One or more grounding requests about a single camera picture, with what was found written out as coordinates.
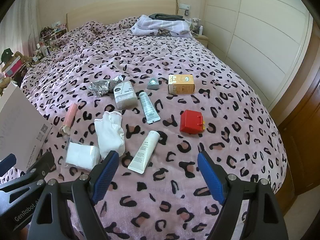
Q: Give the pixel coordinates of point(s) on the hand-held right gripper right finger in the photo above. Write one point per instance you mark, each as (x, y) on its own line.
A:
(210, 177)

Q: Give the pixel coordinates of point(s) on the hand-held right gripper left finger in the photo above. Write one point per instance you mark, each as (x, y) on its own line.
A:
(105, 175)

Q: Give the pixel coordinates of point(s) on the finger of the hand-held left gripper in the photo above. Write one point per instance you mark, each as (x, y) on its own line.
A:
(43, 161)
(7, 160)

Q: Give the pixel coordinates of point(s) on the clear bag of cotton pads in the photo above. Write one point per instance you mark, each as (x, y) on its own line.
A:
(80, 155)

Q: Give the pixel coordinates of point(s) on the white sock pair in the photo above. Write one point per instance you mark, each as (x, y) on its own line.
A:
(110, 135)

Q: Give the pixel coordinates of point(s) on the white cardboard box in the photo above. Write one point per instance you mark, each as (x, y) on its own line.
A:
(17, 120)

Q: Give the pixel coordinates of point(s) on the white cosmetic tube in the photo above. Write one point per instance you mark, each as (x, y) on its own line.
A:
(143, 152)

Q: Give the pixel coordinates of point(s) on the pink hair roller clip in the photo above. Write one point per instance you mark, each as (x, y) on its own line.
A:
(70, 116)

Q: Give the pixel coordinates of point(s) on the red plastic box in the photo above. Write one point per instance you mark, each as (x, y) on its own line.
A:
(191, 122)

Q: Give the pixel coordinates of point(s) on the pale teal tube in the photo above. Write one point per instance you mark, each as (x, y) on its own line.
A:
(147, 107)

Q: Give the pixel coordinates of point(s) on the clear cotton swab pack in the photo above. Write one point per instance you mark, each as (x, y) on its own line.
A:
(125, 97)

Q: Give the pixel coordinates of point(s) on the silver foil bag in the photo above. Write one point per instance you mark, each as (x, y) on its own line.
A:
(100, 86)

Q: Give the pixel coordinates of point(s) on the orange carton box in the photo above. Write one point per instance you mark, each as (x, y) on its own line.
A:
(181, 86)

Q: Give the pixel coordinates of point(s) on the small grey blue pouch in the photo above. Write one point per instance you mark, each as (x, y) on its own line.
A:
(153, 83)

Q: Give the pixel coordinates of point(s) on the pink shoebox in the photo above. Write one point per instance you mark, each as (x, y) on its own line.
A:
(12, 67)

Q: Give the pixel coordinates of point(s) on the brown wooden door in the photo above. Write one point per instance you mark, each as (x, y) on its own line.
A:
(300, 130)

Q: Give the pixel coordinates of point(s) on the brown plush toy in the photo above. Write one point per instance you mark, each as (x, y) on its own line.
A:
(23, 58)

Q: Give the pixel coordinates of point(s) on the cluttered shelf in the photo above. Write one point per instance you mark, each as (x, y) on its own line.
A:
(51, 37)

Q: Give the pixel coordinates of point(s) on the pink leopard print blanket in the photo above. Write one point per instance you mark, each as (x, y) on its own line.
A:
(175, 55)

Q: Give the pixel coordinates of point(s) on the light wooden nightstand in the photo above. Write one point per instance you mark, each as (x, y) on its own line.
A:
(202, 38)

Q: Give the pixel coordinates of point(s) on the pale curtain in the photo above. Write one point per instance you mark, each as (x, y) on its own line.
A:
(17, 17)

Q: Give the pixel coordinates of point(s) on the white bottle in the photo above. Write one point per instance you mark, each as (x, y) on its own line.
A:
(200, 30)

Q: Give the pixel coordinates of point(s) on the cream wardrobe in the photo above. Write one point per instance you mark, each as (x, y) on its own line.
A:
(250, 30)

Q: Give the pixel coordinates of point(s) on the white folded towel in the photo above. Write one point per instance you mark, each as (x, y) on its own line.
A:
(155, 25)

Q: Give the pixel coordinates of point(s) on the dark grey folded clothing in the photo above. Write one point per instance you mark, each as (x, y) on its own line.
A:
(165, 16)

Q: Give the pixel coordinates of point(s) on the light wooden headboard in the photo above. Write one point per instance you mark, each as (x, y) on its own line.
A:
(112, 7)

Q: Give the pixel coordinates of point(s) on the wall socket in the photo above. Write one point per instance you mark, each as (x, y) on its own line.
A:
(184, 5)

